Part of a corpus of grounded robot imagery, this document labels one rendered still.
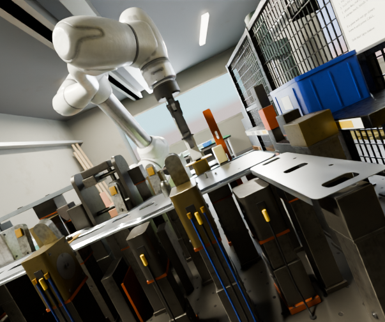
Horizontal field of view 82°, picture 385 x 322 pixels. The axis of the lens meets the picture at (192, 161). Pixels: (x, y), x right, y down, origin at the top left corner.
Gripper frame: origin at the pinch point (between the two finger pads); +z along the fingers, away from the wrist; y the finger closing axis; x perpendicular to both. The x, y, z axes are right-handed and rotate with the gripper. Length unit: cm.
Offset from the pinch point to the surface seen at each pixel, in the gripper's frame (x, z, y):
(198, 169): -1.4, 8.5, -13.1
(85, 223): -49, 10, -15
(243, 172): 9.0, 10.4, 11.4
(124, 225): -24.9, 10.4, 9.7
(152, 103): -52, -150, -636
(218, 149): 7.9, 4.6, -10.8
